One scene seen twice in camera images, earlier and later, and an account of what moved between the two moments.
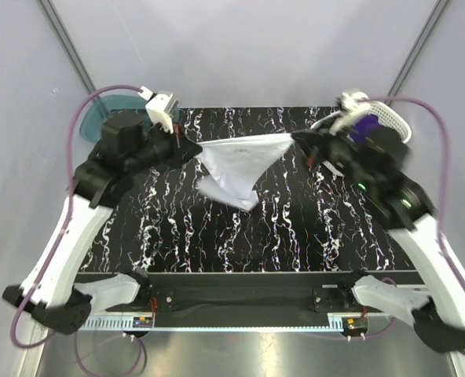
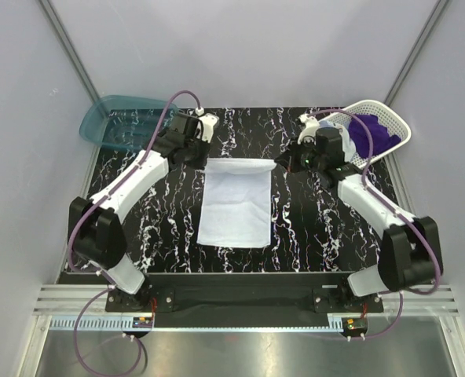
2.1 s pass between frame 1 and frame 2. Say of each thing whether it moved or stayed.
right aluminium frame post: stayed
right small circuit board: stayed
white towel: moved
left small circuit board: stayed
